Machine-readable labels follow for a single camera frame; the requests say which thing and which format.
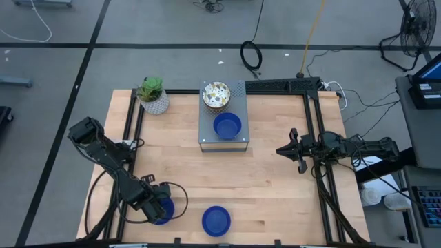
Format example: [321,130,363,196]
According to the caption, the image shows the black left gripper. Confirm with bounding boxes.
[132,183,172,225]

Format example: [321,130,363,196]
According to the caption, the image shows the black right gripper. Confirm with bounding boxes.
[275,127,323,174]

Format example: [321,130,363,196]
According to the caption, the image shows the blue plastic mini bowl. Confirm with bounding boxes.
[212,112,243,141]
[153,197,176,226]
[201,205,232,238]

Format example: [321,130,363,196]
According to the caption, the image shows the grey perforated metal shelf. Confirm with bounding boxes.
[198,79,251,153]

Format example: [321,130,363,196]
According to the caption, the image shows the clear plastic container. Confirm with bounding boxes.
[383,192,411,211]
[360,187,382,207]

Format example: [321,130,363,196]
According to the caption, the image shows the white paper sheet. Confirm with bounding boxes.
[354,155,397,194]

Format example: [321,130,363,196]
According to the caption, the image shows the succulent in white pot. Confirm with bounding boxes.
[136,76,170,116]

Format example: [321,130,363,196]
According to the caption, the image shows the grey side desk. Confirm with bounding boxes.
[395,75,441,170]

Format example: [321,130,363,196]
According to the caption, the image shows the black box with labels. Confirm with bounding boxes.
[408,81,441,110]

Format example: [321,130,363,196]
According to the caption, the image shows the backlit black keyboard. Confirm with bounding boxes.
[411,185,441,229]

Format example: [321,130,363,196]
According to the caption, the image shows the monitor with blue screen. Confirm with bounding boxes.
[411,52,441,84]

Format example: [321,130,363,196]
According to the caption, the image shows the black floor fan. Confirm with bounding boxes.
[378,0,438,72]

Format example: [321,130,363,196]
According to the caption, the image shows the black floor equipment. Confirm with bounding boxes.
[0,105,14,132]

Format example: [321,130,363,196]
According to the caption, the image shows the grey metal floor foot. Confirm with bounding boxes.
[0,75,34,88]

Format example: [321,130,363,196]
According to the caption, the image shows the grey metal table leg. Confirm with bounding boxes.
[12,0,73,8]

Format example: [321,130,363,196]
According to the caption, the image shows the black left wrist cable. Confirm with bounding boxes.
[119,137,189,225]

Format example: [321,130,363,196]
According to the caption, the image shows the black aluminium table frame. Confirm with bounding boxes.
[82,76,371,246]

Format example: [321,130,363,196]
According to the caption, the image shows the black frame-side cable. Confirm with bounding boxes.
[84,170,120,237]

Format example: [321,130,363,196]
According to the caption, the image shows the white power cable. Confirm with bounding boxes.
[320,81,349,112]

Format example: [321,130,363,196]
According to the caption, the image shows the thin black floor cable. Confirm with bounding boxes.
[305,46,402,138]

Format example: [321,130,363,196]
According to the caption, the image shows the black coiled cable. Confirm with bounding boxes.
[240,0,265,79]

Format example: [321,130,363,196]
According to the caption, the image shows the yellow hanging cable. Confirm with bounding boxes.
[299,0,327,75]

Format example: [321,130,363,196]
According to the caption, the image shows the black cable bundle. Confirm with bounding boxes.
[192,0,225,14]

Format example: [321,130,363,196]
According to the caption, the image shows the white floor cable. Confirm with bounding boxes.
[0,0,54,44]

